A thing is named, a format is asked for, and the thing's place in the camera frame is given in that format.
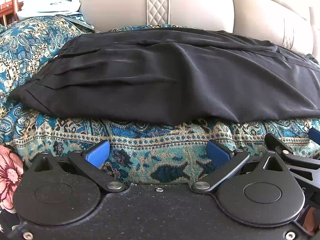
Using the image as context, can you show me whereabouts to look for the black pants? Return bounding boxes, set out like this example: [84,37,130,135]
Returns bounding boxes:
[10,28,319,126]

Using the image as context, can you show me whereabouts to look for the right hand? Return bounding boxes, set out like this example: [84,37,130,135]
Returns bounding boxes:
[303,207,319,235]

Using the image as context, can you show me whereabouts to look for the blue paisley sofa throw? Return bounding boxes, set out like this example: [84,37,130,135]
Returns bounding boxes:
[1,16,319,183]

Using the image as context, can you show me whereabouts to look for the pink floral fabric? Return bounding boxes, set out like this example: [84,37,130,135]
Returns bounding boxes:
[0,145,24,213]

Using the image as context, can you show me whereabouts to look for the light blue folded clothes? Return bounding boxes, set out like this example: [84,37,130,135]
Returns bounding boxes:
[17,0,81,20]

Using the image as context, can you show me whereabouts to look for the wooden furniture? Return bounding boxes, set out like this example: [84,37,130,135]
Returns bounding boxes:
[1,0,24,27]

